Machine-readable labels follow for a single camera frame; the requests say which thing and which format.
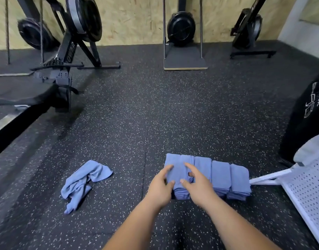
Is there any person's left hand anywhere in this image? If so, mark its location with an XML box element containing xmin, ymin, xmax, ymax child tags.
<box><xmin>145</xmin><ymin>165</ymin><xmax>176</xmax><ymax>210</ymax></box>

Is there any person's right hand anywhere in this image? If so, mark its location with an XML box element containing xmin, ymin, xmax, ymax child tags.
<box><xmin>180</xmin><ymin>162</ymin><xmax>218</xmax><ymax>209</ymax></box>

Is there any plain blue towel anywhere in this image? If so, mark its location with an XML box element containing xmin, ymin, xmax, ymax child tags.
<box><xmin>165</xmin><ymin>153</ymin><xmax>196</xmax><ymax>200</ymax></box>

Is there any blue towel pile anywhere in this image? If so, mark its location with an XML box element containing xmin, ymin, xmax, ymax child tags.
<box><xmin>61</xmin><ymin>160</ymin><xmax>114</xmax><ymax>215</ymax></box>

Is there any white perforated metal rack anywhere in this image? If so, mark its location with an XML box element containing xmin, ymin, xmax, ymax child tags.
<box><xmin>249</xmin><ymin>132</ymin><xmax>319</xmax><ymax>250</ymax></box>

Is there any person's right forearm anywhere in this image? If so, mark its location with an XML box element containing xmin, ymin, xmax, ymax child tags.
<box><xmin>204</xmin><ymin>195</ymin><xmax>282</xmax><ymax>250</ymax></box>

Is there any person's left forearm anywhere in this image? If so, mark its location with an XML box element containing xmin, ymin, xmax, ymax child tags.
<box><xmin>102</xmin><ymin>198</ymin><xmax>171</xmax><ymax>250</ymax></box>

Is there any black printed punching bag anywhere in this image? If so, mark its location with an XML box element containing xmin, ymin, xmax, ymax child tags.
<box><xmin>279</xmin><ymin>65</ymin><xmax>319</xmax><ymax>165</ymax></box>

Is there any black ski trainer wooden-edged platform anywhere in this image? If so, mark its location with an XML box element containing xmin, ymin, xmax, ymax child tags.
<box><xmin>163</xmin><ymin>0</ymin><xmax>208</xmax><ymax>71</ymax></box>

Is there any black upright exercise machine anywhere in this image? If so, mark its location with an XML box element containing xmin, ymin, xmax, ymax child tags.
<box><xmin>230</xmin><ymin>0</ymin><xmax>277</xmax><ymax>59</ymax></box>

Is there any black ski trainer grey platform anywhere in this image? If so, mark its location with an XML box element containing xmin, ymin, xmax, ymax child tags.
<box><xmin>0</xmin><ymin>0</ymin><xmax>61</xmax><ymax>77</ymax></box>

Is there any black rowing machine with rail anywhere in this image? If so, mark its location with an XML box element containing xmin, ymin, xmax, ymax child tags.
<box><xmin>0</xmin><ymin>0</ymin><xmax>121</xmax><ymax>159</ymax></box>

